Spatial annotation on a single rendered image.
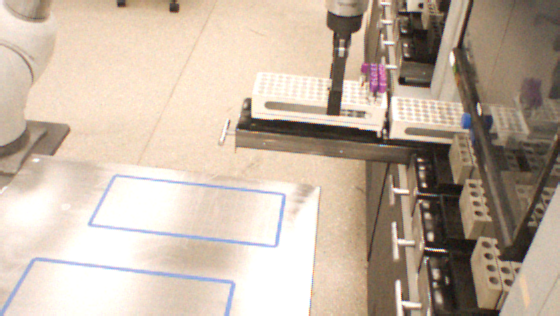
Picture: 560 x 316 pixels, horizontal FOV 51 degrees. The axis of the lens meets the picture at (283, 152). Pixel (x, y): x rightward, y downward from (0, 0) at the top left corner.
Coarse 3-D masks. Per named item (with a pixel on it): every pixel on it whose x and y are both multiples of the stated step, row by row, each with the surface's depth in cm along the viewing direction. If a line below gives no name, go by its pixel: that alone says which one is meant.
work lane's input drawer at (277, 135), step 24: (240, 120) 134; (264, 120) 137; (288, 120) 137; (384, 120) 137; (240, 144) 135; (264, 144) 134; (288, 144) 133; (312, 144) 133; (336, 144) 132; (360, 144) 131; (384, 144) 131; (408, 144) 131; (432, 144) 130
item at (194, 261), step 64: (0, 192) 115; (64, 192) 111; (128, 192) 112; (192, 192) 113; (256, 192) 114; (320, 192) 115; (0, 256) 98; (64, 256) 99; (128, 256) 99; (192, 256) 100; (256, 256) 101
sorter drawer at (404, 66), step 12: (408, 48) 166; (384, 60) 173; (396, 60) 173; (408, 60) 163; (420, 60) 162; (432, 60) 162; (396, 72) 170; (408, 72) 164; (420, 72) 164; (432, 72) 163
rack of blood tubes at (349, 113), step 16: (256, 80) 133; (272, 80) 134; (288, 80) 134; (304, 80) 135; (320, 80) 135; (256, 96) 128; (272, 96) 128; (288, 96) 128; (304, 96) 129; (320, 96) 129; (352, 96) 130; (384, 96) 130; (256, 112) 131; (272, 112) 130; (288, 112) 130; (304, 112) 134; (320, 112) 134; (352, 112) 134; (384, 112) 128; (368, 128) 130
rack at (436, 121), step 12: (396, 108) 132; (408, 108) 133; (420, 108) 133; (432, 108) 134; (444, 108) 133; (456, 108) 134; (396, 120) 128; (408, 120) 129; (420, 120) 130; (432, 120) 130; (444, 120) 129; (456, 120) 130; (396, 132) 130; (408, 132) 135; (420, 132) 135; (432, 132) 135; (444, 132) 136; (456, 132) 136; (468, 132) 128
